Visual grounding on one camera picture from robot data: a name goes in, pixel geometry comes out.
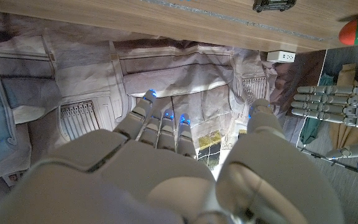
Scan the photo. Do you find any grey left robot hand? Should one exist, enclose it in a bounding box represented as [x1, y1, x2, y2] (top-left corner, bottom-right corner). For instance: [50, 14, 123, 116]
[290, 83, 358, 159]

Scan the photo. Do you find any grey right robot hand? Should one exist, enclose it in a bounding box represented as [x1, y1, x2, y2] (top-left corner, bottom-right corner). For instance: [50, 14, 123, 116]
[0, 89, 346, 224]

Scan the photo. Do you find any black toy car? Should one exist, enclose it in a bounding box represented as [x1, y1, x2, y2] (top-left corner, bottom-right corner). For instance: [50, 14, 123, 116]
[252, 0, 297, 13]

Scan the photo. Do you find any white power strip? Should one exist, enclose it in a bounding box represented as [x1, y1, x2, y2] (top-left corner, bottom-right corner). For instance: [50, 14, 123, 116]
[266, 50, 296, 63]

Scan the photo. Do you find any printed sofa backdrop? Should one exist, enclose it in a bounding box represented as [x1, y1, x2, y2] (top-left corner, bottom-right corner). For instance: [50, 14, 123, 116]
[0, 9, 328, 190]

